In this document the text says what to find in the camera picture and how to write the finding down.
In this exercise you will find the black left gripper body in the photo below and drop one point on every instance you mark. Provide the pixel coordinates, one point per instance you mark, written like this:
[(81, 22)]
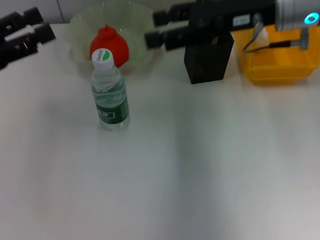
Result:
[(12, 55)]

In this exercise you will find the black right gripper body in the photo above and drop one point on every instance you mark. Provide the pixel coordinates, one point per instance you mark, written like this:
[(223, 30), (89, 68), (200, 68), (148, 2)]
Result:
[(225, 15)]

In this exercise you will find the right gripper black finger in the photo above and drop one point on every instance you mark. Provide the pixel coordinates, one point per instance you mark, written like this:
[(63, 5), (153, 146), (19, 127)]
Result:
[(165, 37), (172, 15)]

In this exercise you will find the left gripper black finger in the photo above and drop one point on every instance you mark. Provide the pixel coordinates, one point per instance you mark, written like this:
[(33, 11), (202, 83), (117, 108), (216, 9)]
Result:
[(37, 35), (20, 18)]

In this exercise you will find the white paper ball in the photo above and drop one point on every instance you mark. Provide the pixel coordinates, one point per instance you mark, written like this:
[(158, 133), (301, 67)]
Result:
[(262, 37)]

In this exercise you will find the red-orange toy orange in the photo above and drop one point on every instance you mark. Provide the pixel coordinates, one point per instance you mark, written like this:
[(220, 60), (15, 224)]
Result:
[(110, 40)]

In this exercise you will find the clear green-label water bottle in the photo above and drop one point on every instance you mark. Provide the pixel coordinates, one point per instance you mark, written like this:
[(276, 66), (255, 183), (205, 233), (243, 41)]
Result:
[(110, 100)]

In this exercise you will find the translucent green fruit bowl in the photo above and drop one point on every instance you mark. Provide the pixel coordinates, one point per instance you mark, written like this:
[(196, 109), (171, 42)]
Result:
[(82, 25)]

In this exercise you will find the black mesh pen holder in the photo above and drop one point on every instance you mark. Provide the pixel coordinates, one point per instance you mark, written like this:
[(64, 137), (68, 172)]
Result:
[(207, 65)]

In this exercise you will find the yellow plastic storage bin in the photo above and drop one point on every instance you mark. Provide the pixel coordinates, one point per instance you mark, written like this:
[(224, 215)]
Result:
[(275, 67)]

